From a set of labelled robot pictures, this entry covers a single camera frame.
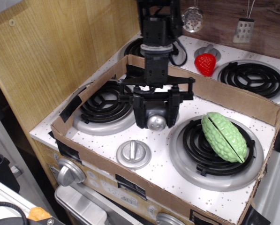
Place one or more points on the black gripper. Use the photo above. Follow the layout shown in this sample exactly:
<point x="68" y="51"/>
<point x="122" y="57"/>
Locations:
<point x="153" y="83"/>

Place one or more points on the grey pepper shaker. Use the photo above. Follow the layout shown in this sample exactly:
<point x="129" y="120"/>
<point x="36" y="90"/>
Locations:
<point x="155" y="115"/>

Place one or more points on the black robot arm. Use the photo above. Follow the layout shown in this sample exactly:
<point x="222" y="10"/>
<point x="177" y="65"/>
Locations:
<point x="161" y="25"/>

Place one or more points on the lower silver stovetop knob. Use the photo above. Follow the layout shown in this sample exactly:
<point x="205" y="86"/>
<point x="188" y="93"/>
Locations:
<point x="133" y="154"/>

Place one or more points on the silver stovetop knob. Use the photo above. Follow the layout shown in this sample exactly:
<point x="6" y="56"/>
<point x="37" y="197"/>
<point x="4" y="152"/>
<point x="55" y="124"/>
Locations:
<point x="208" y="49"/>
<point x="133" y="154"/>

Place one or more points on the front left black burner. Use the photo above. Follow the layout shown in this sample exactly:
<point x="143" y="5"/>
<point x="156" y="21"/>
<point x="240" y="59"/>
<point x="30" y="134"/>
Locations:
<point x="104" y="105"/>

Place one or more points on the black burner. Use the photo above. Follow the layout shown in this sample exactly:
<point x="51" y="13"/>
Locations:
<point x="207" y="162"/>
<point x="252" y="76"/>
<point x="178" y="56"/>
<point x="104" y="105"/>

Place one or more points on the back left black burner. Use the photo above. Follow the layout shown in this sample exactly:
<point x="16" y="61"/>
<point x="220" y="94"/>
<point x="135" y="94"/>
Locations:
<point x="178" y="56"/>

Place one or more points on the red toy strawberry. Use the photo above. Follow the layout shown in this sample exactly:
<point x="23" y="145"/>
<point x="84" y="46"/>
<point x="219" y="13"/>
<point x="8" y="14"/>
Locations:
<point x="205" y="64"/>

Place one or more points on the green bitter melon toy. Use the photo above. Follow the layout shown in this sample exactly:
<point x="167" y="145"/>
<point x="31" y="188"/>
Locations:
<point x="224" y="137"/>

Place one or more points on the front right black burner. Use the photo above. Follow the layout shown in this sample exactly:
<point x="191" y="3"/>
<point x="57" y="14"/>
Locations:
<point x="207" y="162"/>

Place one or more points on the back silver stovetop knob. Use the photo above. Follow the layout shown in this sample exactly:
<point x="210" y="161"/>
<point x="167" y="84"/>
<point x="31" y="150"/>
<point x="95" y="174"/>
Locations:
<point x="208" y="49"/>

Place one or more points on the brown cardboard barrier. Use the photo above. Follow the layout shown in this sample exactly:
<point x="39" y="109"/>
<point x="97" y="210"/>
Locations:
<point x="164" y="185"/>

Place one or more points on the hanging silver strainer ladle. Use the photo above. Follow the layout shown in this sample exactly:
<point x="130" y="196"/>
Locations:
<point x="193" y="18"/>

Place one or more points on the back right black burner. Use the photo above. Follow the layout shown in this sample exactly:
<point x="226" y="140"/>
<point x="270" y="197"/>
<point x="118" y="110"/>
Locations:
<point x="252" y="76"/>

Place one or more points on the silver front panel knob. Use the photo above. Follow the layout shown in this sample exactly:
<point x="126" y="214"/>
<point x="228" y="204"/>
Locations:
<point x="69" y="173"/>

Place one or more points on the hanging silver spatula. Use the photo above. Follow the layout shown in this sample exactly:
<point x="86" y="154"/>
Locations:
<point x="245" y="26"/>

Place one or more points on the silver oven door handle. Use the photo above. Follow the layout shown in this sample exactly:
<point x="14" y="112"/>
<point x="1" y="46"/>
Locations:
<point x="91" y="208"/>

